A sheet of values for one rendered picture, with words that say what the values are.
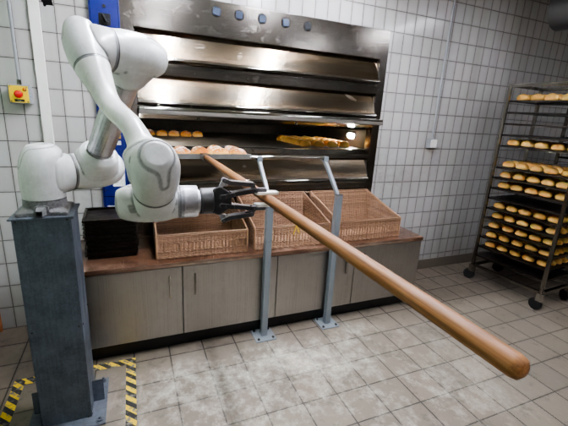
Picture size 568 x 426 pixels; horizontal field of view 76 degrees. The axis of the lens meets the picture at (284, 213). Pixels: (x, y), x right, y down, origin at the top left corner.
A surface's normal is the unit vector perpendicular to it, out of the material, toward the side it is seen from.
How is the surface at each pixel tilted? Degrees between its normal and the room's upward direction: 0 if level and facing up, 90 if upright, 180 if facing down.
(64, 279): 90
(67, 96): 90
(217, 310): 90
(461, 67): 90
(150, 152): 59
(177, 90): 70
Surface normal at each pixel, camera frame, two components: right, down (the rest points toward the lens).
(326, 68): 0.38, -0.07
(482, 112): 0.39, 0.27
